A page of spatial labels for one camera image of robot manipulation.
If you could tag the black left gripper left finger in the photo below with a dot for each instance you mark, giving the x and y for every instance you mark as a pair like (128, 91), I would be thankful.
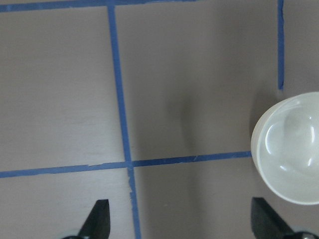
(97, 224)

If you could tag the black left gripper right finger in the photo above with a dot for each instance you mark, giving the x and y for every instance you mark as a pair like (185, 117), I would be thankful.
(266, 223)

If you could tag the white bowl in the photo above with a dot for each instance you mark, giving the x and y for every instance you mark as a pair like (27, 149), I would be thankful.
(285, 148)

